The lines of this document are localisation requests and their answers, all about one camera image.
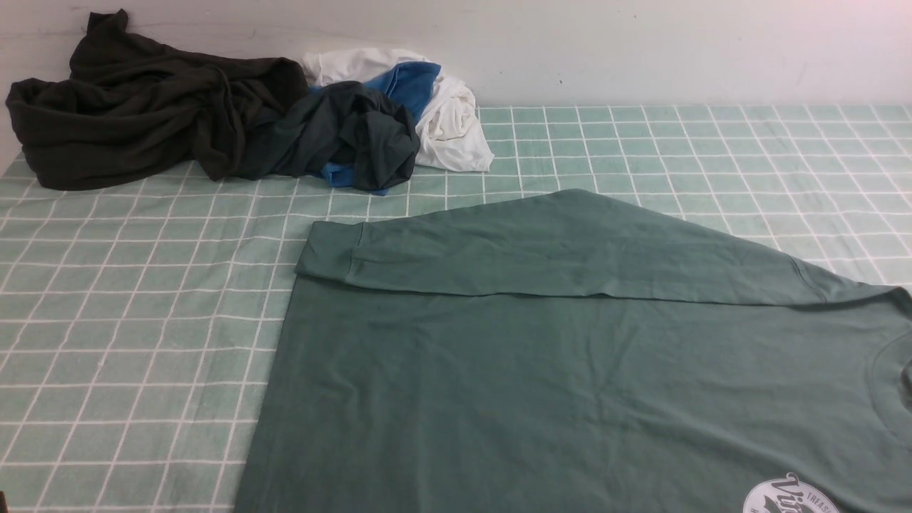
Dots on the blue crumpled garment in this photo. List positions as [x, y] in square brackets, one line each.
[410, 85]

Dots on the dark olive crumpled garment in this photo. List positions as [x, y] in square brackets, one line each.
[133, 107]

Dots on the green checked tablecloth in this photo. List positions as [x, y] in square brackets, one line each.
[138, 322]

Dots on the white crumpled garment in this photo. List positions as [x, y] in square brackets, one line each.
[451, 135]

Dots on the dark teal crumpled garment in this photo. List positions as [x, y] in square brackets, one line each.
[303, 139]

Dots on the green long-sleeve top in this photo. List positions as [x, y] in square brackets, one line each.
[574, 353]

